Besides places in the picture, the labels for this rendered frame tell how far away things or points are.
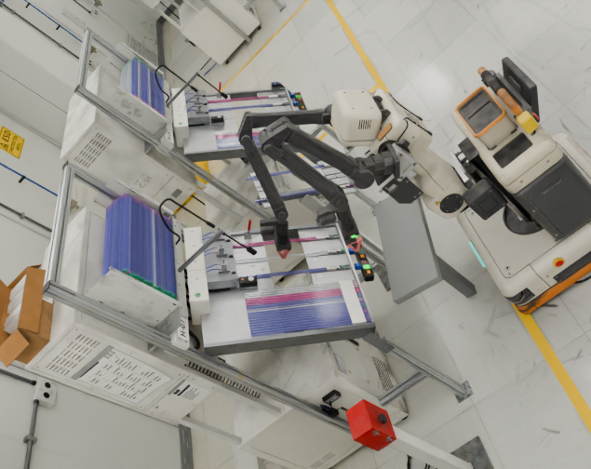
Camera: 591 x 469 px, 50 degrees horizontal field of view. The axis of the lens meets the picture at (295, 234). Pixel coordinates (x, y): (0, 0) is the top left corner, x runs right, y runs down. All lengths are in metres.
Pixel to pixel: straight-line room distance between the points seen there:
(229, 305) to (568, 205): 1.46
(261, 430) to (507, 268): 1.35
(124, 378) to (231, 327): 0.47
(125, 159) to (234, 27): 3.72
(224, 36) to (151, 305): 5.05
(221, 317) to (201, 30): 4.90
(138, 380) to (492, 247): 1.70
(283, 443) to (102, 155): 1.83
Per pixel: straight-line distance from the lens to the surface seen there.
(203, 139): 3.86
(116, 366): 2.65
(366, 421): 2.49
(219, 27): 7.23
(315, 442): 3.31
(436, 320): 3.48
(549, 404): 3.03
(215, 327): 2.68
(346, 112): 2.39
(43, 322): 2.63
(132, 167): 3.77
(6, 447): 3.79
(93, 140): 3.68
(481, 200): 2.69
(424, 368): 2.96
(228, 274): 2.81
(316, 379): 2.97
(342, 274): 2.92
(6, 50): 5.61
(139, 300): 2.54
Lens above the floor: 2.62
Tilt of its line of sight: 34 degrees down
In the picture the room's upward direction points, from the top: 56 degrees counter-clockwise
